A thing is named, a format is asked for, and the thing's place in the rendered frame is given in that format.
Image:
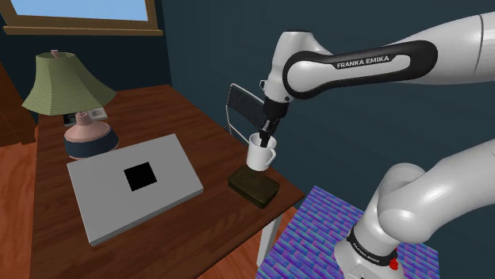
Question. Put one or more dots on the small grey flat device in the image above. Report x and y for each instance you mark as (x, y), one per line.
(92, 114)

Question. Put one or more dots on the brown wooden desk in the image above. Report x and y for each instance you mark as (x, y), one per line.
(166, 239)

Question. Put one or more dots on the white mug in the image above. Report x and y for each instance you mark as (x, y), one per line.
(260, 156)

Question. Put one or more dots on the closed grey laptop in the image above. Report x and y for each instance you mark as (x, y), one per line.
(116, 201)

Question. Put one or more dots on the purple patterned robot stand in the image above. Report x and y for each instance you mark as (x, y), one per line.
(309, 239)

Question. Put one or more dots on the green shade table lamp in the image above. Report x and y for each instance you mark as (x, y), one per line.
(73, 96)

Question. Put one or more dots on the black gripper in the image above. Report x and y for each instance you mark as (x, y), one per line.
(275, 109)

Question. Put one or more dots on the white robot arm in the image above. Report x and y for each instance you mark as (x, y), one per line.
(421, 201)

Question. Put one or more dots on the dark brown flat box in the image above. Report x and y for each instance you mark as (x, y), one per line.
(253, 187)

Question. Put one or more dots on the wooden framed window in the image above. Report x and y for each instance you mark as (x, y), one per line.
(77, 17)

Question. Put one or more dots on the brown wooden furniture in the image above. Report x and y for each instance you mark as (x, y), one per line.
(13, 112)

